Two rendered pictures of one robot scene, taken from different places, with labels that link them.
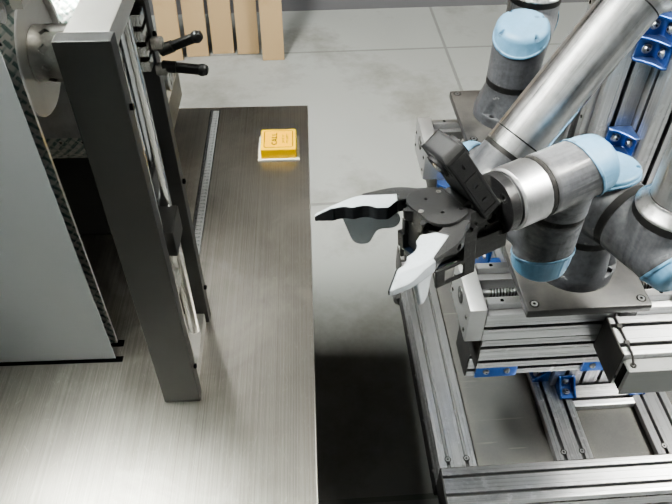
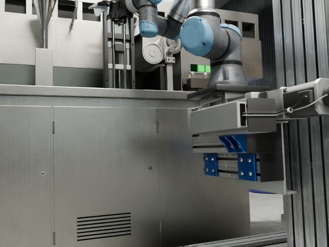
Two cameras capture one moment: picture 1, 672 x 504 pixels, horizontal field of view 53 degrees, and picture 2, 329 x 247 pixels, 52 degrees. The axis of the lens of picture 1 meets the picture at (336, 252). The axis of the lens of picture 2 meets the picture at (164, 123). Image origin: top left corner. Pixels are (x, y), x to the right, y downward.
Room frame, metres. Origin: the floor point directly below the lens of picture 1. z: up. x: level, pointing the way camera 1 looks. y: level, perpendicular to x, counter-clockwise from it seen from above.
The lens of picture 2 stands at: (0.28, -1.52, 0.61)
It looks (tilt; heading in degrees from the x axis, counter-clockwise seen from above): 4 degrees up; 72
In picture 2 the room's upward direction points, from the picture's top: 2 degrees counter-clockwise
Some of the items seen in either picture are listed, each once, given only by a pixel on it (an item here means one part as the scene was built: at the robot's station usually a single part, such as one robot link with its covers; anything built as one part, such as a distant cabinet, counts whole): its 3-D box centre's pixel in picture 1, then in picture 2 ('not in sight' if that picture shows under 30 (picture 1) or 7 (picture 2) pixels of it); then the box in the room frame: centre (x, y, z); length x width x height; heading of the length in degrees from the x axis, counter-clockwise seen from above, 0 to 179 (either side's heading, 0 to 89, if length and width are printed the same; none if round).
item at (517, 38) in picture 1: (518, 47); not in sight; (1.38, -0.40, 0.98); 0.13 x 0.12 x 0.14; 158
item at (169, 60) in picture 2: not in sight; (169, 72); (0.92, 0.30, 1.05); 0.06 x 0.05 x 0.31; 93
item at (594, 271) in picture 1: (577, 242); (226, 77); (0.88, -0.43, 0.87); 0.15 x 0.15 x 0.10
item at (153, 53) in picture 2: not in sight; (146, 58); (0.83, 0.46, 1.17); 0.26 x 0.12 x 0.12; 93
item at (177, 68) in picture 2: not in sight; (174, 69); (1.01, 0.46, 1.11); 0.23 x 0.01 x 0.18; 93
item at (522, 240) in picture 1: (537, 228); (151, 23); (0.65, -0.26, 1.12); 0.11 x 0.08 x 0.11; 30
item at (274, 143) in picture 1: (278, 143); not in sight; (1.12, 0.11, 0.91); 0.07 x 0.07 x 0.02; 3
